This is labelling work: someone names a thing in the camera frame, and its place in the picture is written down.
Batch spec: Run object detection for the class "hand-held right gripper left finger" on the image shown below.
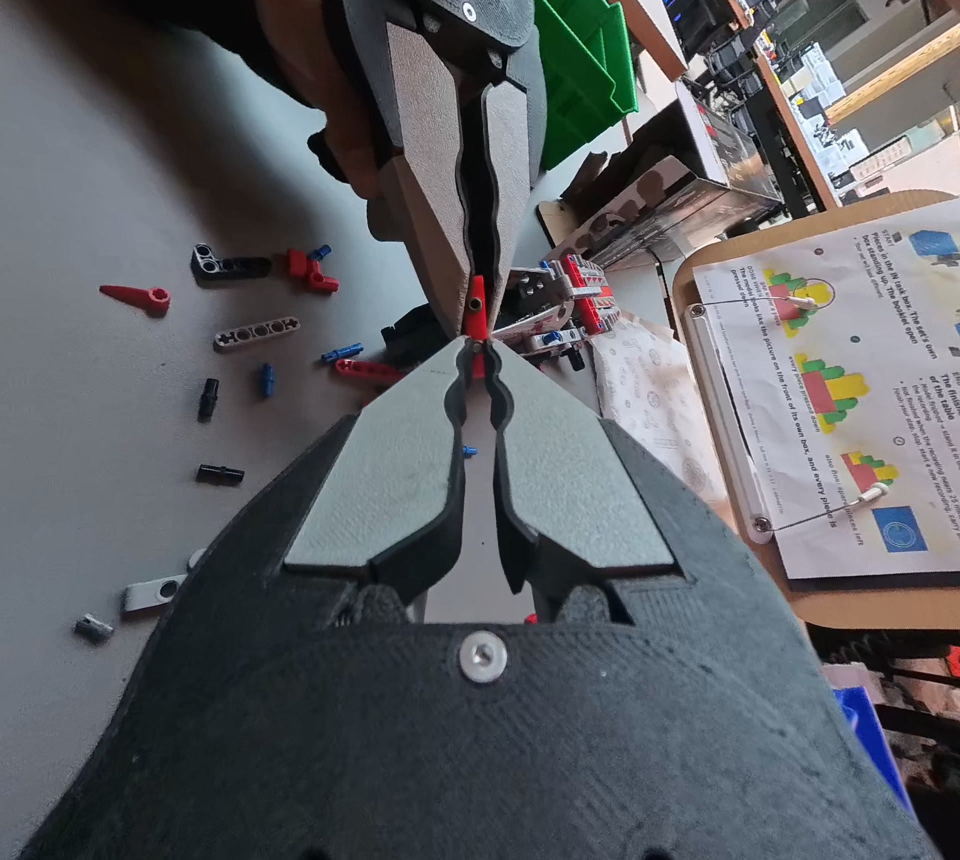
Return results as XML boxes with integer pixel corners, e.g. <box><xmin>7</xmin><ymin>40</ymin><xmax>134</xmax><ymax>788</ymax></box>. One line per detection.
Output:
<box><xmin>281</xmin><ymin>335</ymin><xmax>470</xmax><ymax>606</ymax></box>

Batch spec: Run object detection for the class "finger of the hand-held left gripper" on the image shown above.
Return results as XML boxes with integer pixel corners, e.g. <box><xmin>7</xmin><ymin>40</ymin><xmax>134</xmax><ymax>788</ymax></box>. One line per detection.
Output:
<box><xmin>477</xmin><ymin>82</ymin><xmax>535</xmax><ymax>336</ymax></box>
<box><xmin>367</xmin><ymin>22</ymin><xmax>483</xmax><ymax>341</ymax></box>

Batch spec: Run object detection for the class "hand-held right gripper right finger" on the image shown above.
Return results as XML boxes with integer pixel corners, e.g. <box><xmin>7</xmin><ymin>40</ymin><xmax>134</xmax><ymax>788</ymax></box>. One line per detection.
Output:
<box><xmin>483</xmin><ymin>338</ymin><xmax>678</xmax><ymax>595</ymax></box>

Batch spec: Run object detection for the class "grey red lego vehicle model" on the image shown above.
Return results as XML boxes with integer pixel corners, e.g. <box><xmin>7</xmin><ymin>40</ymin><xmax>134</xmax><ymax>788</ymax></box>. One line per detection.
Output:
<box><xmin>381</xmin><ymin>256</ymin><xmax>624</xmax><ymax>372</ymax></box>

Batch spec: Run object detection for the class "red lego assembly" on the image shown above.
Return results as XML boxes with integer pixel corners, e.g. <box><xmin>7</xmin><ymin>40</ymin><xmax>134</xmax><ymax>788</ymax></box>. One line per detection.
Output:
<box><xmin>461</xmin><ymin>275</ymin><xmax>490</xmax><ymax>381</ymax></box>

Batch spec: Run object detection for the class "red thin lego beam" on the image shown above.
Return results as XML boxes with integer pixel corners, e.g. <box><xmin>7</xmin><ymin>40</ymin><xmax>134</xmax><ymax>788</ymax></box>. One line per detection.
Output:
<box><xmin>333</xmin><ymin>359</ymin><xmax>406</xmax><ymax>385</ymax></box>

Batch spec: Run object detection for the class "black lego set box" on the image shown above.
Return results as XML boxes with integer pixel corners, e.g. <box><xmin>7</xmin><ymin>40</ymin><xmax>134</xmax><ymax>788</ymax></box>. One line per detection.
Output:
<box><xmin>538</xmin><ymin>76</ymin><xmax>785</xmax><ymax>269</ymax></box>

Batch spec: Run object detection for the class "light grey thin lego beam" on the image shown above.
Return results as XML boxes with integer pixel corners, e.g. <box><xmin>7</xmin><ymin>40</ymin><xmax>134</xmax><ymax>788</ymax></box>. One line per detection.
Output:
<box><xmin>213</xmin><ymin>316</ymin><xmax>301</xmax><ymax>353</ymax></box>

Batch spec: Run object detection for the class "black angled lego beam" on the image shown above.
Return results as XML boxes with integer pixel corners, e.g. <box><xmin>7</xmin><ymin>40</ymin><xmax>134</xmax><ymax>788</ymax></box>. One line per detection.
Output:
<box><xmin>189</xmin><ymin>243</ymin><xmax>273</xmax><ymax>282</ymax></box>

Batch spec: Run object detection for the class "grey lego beam with stud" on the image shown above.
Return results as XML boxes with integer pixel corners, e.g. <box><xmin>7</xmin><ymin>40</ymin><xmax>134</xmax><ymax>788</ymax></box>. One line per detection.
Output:
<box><xmin>122</xmin><ymin>547</ymin><xmax>207</xmax><ymax>614</ymax></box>

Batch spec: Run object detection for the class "red lego tooth piece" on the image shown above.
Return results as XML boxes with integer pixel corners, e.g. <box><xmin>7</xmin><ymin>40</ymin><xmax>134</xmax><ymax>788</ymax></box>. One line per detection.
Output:
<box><xmin>99</xmin><ymin>284</ymin><xmax>172</xmax><ymax>315</ymax></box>

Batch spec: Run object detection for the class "person's left hand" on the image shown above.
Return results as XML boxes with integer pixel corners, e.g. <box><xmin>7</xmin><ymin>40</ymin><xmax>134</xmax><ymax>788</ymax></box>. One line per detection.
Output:
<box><xmin>255</xmin><ymin>0</ymin><xmax>384</xmax><ymax>200</ymax></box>

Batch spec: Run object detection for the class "green plastic bin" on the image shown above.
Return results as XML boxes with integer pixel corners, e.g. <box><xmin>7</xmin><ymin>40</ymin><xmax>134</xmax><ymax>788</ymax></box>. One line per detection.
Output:
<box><xmin>495</xmin><ymin>0</ymin><xmax>640</xmax><ymax>171</ymax></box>

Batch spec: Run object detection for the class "red connector with blue pin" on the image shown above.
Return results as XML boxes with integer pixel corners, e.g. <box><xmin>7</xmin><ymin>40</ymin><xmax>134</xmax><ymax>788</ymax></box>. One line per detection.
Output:
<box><xmin>286</xmin><ymin>243</ymin><xmax>340</xmax><ymax>295</ymax></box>

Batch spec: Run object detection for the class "printed instruction sheet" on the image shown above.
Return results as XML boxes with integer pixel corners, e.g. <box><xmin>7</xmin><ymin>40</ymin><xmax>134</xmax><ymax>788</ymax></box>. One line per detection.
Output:
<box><xmin>691</xmin><ymin>207</ymin><xmax>960</xmax><ymax>582</ymax></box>

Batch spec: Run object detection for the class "wooden display board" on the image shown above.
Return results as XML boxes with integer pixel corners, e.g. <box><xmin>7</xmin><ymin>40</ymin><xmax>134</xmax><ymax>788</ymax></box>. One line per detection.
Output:
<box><xmin>671</xmin><ymin>191</ymin><xmax>960</xmax><ymax>632</ymax></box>

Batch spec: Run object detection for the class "blue plastic bin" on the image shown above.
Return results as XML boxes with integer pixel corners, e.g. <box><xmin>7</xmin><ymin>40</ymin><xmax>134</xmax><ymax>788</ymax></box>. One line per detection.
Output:
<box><xmin>832</xmin><ymin>686</ymin><xmax>916</xmax><ymax>839</ymax></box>

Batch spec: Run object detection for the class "wooden post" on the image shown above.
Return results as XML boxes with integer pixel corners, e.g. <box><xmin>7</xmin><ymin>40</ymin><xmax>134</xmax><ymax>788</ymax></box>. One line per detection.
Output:
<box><xmin>825</xmin><ymin>12</ymin><xmax>960</xmax><ymax>126</ymax></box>

